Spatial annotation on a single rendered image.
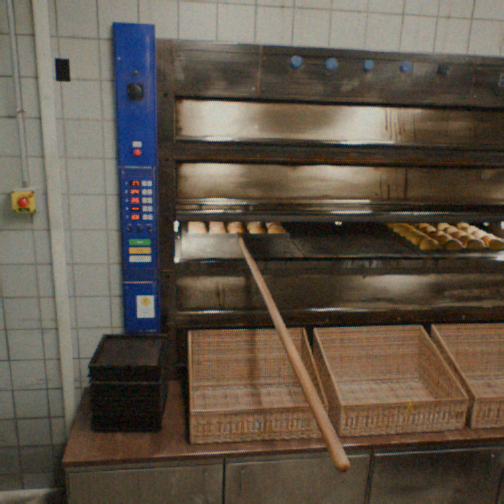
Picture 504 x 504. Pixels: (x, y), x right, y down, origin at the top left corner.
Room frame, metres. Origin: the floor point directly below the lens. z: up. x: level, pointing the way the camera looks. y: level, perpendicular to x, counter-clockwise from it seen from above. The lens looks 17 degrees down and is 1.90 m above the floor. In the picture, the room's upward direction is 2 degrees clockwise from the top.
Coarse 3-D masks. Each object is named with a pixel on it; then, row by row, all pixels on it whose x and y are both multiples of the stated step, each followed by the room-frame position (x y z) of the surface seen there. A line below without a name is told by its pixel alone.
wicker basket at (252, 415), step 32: (224, 352) 2.21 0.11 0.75; (256, 352) 2.23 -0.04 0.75; (224, 384) 2.17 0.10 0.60; (256, 384) 2.19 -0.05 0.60; (288, 384) 2.21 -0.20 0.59; (320, 384) 1.94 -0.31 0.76; (192, 416) 1.76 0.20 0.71; (224, 416) 1.77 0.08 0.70; (256, 416) 1.80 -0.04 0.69; (288, 416) 1.81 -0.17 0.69
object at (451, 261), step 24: (192, 264) 2.25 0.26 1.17; (216, 264) 2.26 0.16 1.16; (240, 264) 2.28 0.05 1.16; (264, 264) 2.29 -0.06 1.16; (288, 264) 2.31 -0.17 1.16; (312, 264) 2.33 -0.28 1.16; (336, 264) 2.34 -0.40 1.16; (360, 264) 2.36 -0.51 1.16; (384, 264) 2.38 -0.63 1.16; (408, 264) 2.40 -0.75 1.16; (432, 264) 2.41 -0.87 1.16; (456, 264) 2.43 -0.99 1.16; (480, 264) 2.45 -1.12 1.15
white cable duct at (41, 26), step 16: (32, 0) 2.14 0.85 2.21; (48, 32) 2.16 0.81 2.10; (48, 48) 2.15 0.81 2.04; (48, 64) 2.15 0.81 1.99; (48, 80) 2.15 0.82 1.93; (48, 96) 2.14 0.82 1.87; (48, 112) 2.14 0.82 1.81; (48, 128) 2.14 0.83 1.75; (48, 144) 2.14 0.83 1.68; (48, 160) 2.14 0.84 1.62; (48, 176) 2.14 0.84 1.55; (48, 192) 2.14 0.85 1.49; (64, 256) 2.15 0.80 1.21; (64, 272) 2.15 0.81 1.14; (64, 288) 2.15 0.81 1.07; (64, 304) 2.15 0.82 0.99; (64, 320) 2.14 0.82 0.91; (64, 336) 2.14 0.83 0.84; (64, 352) 2.14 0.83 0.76; (64, 368) 2.14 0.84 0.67; (64, 384) 2.14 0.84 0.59; (64, 400) 2.14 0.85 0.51
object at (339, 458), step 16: (240, 240) 2.53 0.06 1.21; (256, 272) 2.04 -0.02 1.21; (272, 304) 1.71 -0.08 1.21; (288, 336) 1.46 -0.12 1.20; (288, 352) 1.37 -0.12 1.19; (304, 368) 1.28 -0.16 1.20; (304, 384) 1.20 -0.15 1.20; (320, 416) 1.05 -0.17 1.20; (336, 448) 0.94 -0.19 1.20; (336, 464) 0.90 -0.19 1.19
